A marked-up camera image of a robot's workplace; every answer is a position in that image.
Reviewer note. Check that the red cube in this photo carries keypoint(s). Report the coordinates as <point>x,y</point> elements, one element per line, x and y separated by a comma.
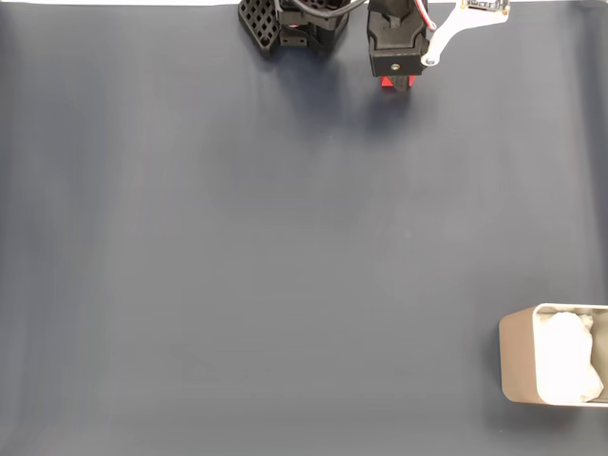
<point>385,81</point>

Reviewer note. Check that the silver metal box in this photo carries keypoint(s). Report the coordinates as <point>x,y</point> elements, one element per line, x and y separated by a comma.
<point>518,356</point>

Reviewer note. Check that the dark grey mat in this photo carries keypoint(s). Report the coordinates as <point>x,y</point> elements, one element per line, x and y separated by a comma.
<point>237,285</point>

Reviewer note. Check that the white crumpled tissue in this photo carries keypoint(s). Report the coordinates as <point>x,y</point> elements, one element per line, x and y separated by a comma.
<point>565,356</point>

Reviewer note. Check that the white camera module with mount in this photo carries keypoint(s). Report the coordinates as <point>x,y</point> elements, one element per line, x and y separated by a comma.
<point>449,28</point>

